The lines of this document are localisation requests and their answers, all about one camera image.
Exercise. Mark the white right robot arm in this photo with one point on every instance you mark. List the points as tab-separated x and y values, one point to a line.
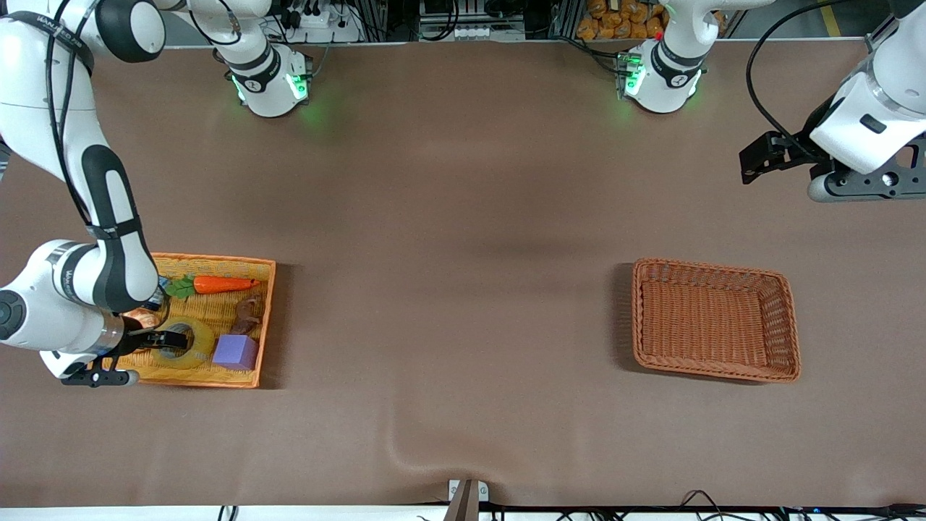
108	217

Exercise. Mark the brown toy deer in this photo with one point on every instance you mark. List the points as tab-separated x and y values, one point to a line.
249	315

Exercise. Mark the purple cube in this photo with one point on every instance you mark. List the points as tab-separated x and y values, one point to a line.
235	353

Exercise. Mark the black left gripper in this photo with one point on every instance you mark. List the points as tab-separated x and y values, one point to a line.
800	147

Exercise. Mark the white power strip with plugs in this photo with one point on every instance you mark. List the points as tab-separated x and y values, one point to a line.
325	22

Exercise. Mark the white socket strip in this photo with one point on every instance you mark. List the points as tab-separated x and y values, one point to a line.
470	32

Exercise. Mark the orange yellow wicker basket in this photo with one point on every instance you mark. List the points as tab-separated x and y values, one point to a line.
217	307

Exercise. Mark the brown wicker basket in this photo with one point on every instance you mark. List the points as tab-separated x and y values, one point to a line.
694	318

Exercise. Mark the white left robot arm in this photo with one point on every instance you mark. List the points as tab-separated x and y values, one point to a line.
665	79

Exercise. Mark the aluminium frame profile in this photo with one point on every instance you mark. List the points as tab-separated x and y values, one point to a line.
879	36

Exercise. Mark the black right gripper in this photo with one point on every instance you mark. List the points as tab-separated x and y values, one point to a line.
137	336

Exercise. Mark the metal stand bracket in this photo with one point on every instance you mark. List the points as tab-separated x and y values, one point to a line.
466	499

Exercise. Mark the pile of orange snacks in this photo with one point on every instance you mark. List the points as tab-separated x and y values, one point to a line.
615	22

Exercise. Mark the toy croissant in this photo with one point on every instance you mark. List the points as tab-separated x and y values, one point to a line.
148	318

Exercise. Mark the yellow tape roll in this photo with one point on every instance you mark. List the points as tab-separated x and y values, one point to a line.
202	347

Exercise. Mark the orange toy carrot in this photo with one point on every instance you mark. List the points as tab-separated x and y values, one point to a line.
221	284

